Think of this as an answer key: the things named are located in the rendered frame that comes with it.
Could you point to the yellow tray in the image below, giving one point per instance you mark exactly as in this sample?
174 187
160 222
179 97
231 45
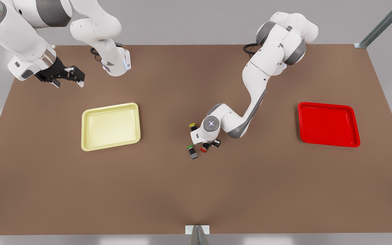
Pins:
111 126

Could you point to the silver frame post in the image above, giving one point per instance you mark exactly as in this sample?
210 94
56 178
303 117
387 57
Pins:
197 235
381 24

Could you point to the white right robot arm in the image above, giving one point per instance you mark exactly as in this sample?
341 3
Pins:
19 30

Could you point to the red tray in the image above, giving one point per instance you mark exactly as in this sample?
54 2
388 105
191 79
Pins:
328 124

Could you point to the red push-button switch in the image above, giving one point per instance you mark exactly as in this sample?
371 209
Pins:
204 148

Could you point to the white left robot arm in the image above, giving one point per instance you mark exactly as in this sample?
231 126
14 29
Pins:
271 58

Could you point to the yellow push-button switch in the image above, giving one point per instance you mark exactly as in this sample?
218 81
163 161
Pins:
193 126

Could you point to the green push-button switch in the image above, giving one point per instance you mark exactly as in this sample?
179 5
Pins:
192 151

